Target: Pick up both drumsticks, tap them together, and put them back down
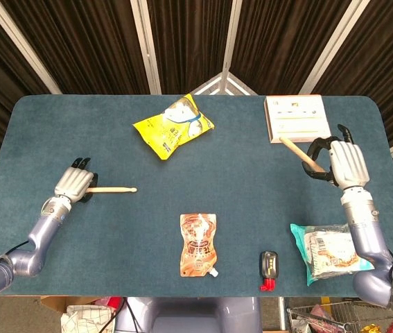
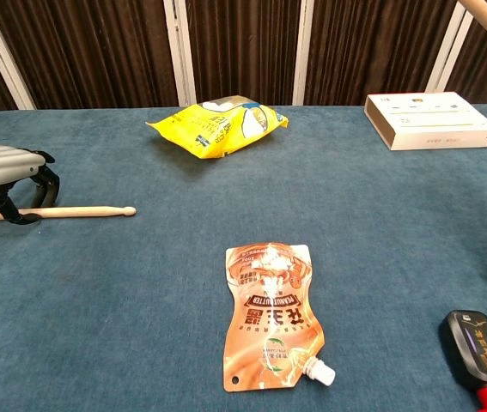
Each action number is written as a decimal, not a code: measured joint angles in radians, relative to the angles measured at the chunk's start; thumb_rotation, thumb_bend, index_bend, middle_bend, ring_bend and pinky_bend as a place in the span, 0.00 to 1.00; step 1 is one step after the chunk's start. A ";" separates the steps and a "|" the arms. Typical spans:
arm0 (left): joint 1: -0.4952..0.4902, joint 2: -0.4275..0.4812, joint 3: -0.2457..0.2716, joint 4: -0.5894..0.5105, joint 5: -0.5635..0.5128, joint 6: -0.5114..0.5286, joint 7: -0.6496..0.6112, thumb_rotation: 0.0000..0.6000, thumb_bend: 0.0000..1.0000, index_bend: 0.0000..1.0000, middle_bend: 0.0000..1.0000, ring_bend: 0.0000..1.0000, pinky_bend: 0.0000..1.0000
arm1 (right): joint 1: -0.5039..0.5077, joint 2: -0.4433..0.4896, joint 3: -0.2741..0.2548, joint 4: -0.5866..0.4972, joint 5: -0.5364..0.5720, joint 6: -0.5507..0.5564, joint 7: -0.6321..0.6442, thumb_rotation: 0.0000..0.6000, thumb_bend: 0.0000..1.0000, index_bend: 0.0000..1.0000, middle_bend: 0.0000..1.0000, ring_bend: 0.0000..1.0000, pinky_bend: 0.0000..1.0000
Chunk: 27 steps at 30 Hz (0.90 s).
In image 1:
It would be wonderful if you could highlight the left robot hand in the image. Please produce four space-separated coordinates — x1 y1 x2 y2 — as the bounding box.
53 157 99 204

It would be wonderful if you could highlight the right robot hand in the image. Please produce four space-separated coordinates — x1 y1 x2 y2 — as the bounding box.
302 123 371 191

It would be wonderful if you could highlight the wooden drumstick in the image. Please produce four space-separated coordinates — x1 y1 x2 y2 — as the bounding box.
279 136 326 173
85 186 138 194

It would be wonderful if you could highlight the blue felt table mat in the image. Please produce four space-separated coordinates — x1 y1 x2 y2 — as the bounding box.
0 94 393 298

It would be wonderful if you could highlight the white flat cardboard box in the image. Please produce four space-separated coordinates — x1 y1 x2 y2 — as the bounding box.
263 94 332 144

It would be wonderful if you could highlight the teal noodle packet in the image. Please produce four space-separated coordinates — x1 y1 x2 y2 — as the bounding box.
289 223 376 287

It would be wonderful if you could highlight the yellow snack bag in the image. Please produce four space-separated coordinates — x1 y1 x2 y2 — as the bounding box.
132 93 216 161

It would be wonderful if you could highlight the brown cardboard box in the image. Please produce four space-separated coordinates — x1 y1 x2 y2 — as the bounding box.
40 296 124 316

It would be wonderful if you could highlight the red bag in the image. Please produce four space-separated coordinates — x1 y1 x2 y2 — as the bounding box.
94 296 125 309

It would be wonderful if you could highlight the black and red device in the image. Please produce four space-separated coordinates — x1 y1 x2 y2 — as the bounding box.
259 250 279 291

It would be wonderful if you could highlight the white checked cloth bag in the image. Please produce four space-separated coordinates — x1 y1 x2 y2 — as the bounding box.
60 304 117 333

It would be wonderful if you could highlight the dark brown curtain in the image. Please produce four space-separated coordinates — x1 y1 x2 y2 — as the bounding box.
0 0 393 209

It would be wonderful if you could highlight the orange peanut butter pouch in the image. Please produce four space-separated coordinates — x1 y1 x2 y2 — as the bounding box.
179 213 219 278

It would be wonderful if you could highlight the pink packet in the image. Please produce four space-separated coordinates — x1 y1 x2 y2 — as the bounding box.
308 304 335 322

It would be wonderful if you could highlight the white partition triangular foot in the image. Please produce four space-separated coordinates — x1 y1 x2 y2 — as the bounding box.
192 71 258 96

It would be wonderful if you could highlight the grey robot torso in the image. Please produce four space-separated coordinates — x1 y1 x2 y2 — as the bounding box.
114 296 263 333

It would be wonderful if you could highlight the wire basket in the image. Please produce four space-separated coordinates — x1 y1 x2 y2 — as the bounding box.
286 301 391 333

